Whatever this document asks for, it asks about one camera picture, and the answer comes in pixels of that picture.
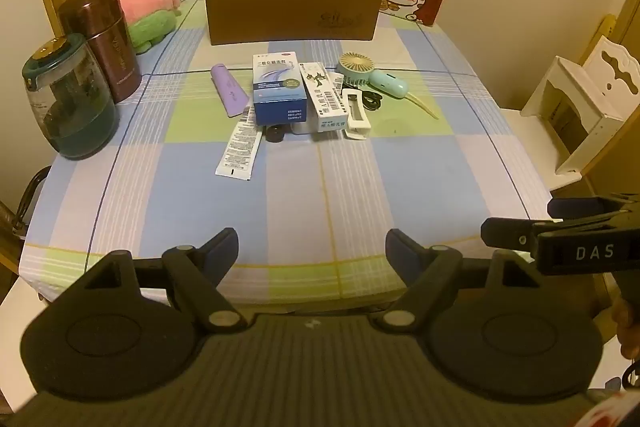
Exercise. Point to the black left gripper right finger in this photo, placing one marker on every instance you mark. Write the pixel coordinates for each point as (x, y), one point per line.
(431, 277)

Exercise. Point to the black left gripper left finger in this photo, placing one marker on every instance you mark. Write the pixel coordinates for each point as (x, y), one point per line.
(193, 278)

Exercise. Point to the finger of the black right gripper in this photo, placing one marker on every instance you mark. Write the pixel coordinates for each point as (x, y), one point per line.
(584, 207)
(509, 233)

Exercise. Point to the white printed tube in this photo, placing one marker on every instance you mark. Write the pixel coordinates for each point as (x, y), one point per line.
(241, 150)

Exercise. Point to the white long medicine box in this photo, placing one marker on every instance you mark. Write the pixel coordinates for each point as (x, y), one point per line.
(326, 111)

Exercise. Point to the blue medicine box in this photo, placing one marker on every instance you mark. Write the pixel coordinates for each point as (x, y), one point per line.
(279, 93)

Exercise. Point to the mint handheld fan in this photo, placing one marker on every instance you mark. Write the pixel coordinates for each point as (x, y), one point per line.
(359, 71)

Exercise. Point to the person's right hand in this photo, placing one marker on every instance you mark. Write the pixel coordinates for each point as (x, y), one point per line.
(627, 328)

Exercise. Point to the white wooden shelf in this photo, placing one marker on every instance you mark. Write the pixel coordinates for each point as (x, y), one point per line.
(575, 112)

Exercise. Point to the dark brown dropper bottle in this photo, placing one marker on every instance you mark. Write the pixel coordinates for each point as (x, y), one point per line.
(274, 134)

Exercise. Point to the white plastic clip case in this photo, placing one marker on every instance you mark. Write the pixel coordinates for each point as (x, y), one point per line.
(358, 126)

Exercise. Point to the checkered tablecloth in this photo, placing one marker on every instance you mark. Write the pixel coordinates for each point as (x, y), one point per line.
(313, 216)

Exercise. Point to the purple cream tube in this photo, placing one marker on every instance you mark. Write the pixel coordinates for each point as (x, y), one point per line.
(232, 96)

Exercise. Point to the green glass jar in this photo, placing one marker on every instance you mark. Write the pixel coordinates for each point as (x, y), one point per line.
(70, 97)

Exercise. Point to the pink starfish plush toy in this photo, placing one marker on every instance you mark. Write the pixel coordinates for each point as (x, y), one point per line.
(149, 21)

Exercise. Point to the brown cardboard box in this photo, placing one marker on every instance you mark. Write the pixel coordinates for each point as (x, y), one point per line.
(244, 21)

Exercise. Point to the dark brown cylindrical canister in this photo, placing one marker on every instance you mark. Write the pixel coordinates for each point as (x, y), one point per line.
(103, 24)

